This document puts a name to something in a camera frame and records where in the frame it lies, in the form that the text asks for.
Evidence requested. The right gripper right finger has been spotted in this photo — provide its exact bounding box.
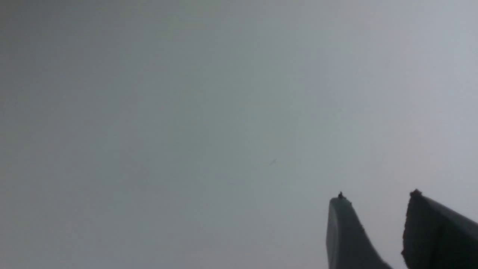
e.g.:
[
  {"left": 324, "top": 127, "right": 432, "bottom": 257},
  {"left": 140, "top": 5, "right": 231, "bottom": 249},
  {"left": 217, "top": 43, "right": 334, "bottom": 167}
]
[{"left": 401, "top": 189, "right": 478, "bottom": 269}]

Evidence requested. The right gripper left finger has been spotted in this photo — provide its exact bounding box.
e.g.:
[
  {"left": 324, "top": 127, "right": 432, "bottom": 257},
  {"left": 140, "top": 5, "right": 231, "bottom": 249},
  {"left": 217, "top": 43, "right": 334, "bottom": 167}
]
[{"left": 326, "top": 191, "right": 391, "bottom": 269}]

